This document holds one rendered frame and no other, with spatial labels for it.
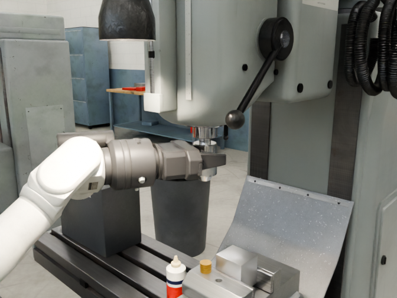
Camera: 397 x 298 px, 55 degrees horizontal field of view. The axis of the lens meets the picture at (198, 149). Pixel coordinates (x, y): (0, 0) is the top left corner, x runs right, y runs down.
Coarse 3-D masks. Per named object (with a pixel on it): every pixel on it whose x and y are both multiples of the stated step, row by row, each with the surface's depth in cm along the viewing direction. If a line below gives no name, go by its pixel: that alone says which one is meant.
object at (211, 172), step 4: (200, 152) 70; (204, 152) 70; (208, 152) 70; (212, 152) 70; (216, 152) 71; (212, 168) 71; (216, 168) 72; (204, 172) 71; (208, 172) 71; (212, 172) 71; (216, 172) 73; (200, 176) 71; (204, 176) 71; (208, 176) 71
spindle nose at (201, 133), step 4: (196, 128) 69; (200, 128) 69; (204, 128) 69; (208, 128) 69; (212, 128) 69; (216, 128) 70; (196, 132) 70; (200, 132) 69; (204, 132) 69; (208, 132) 69; (212, 132) 69; (216, 132) 70; (196, 136) 70; (200, 136) 69; (204, 136) 69; (208, 136) 69; (212, 136) 70; (216, 136) 70
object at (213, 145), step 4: (196, 144) 70; (200, 144) 70; (204, 144) 70; (208, 144) 70; (212, 144) 70; (216, 144) 71; (200, 148) 70; (204, 148) 70; (208, 148) 70; (212, 148) 70; (216, 148) 71
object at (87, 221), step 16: (96, 192) 94; (112, 192) 95; (128, 192) 99; (64, 208) 107; (80, 208) 101; (96, 208) 95; (112, 208) 96; (128, 208) 100; (64, 224) 108; (80, 224) 102; (96, 224) 97; (112, 224) 96; (128, 224) 101; (80, 240) 104; (96, 240) 98; (112, 240) 97; (128, 240) 101
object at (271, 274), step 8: (264, 256) 85; (264, 264) 73; (272, 264) 73; (280, 264) 81; (264, 272) 71; (272, 272) 71; (280, 272) 72; (288, 272) 78; (296, 272) 78; (256, 280) 72; (264, 280) 71; (272, 280) 70; (280, 280) 73; (288, 280) 76; (296, 280) 78; (256, 288) 73; (264, 288) 71; (272, 288) 71; (280, 288) 74; (288, 288) 76; (296, 288) 79; (184, 296) 70; (256, 296) 70; (264, 296) 70; (272, 296) 72; (280, 296) 74; (288, 296) 77; (296, 296) 79
